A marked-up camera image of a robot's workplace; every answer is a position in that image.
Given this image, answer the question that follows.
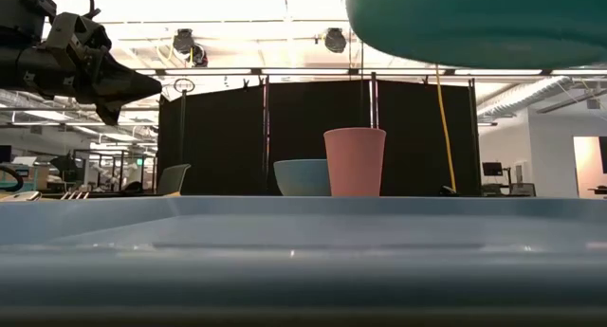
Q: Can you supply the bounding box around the yellow cable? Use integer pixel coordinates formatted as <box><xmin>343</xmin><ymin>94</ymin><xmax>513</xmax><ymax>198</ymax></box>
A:
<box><xmin>434</xmin><ymin>64</ymin><xmax>458</xmax><ymax>193</ymax></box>

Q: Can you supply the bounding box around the green plastic plate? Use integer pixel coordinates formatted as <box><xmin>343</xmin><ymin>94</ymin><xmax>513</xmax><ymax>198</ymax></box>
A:
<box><xmin>344</xmin><ymin>0</ymin><xmax>607</xmax><ymax>70</ymax></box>

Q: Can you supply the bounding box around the black spotlight with red part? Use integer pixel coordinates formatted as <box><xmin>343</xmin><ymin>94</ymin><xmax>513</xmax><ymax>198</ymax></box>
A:
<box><xmin>172</xmin><ymin>27</ymin><xmax>210</xmax><ymax>68</ymax></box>

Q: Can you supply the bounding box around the thick black hose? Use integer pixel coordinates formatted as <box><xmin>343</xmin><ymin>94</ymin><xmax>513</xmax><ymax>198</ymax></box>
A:
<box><xmin>0</xmin><ymin>164</ymin><xmax>25</xmax><ymax>193</ymax></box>

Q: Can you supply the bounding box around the blue office chair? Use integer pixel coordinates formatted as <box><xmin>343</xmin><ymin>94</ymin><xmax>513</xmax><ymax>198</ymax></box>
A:
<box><xmin>156</xmin><ymin>163</ymin><xmax>193</xmax><ymax>196</ymax></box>

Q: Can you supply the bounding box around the blue plastic bowl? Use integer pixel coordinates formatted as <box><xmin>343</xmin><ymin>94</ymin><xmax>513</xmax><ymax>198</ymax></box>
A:
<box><xmin>273</xmin><ymin>158</ymin><xmax>332</xmax><ymax>197</ymax></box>

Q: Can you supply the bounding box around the long LED light bar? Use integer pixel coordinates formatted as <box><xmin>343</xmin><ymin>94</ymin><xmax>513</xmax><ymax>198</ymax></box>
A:
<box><xmin>134</xmin><ymin>66</ymin><xmax>607</xmax><ymax>78</ymax></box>

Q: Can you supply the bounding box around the metal spoon with orange handle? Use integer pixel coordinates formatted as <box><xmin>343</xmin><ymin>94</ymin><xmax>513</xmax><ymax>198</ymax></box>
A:
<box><xmin>0</xmin><ymin>190</ymin><xmax>43</xmax><ymax>203</ymax></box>

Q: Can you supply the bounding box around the blue plastic tray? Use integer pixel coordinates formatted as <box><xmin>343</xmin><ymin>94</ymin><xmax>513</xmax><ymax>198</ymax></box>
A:
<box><xmin>0</xmin><ymin>195</ymin><xmax>607</xmax><ymax>327</ymax></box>

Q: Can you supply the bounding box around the black curtain partition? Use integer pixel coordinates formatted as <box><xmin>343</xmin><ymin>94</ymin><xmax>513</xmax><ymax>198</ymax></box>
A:
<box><xmin>156</xmin><ymin>75</ymin><xmax>483</xmax><ymax>198</ymax></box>

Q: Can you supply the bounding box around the black stand with ring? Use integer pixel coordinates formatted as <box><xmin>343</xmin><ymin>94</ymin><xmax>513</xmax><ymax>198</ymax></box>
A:
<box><xmin>173</xmin><ymin>77</ymin><xmax>196</xmax><ymax>176</ymax></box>

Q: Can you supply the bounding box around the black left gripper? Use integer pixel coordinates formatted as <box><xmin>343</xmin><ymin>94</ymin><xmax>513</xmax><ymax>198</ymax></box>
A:
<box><xmin>0</xmin><ymin>11</ymin><xmax>164</xmax><ymax>127</ymax></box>

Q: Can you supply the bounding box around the pink plastic cup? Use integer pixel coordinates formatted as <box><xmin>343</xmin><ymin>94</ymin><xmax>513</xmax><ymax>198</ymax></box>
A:
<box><xmin>323</xmin><ymin>127</ymin><xmax>387</xmax><ymax>198</ymax></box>

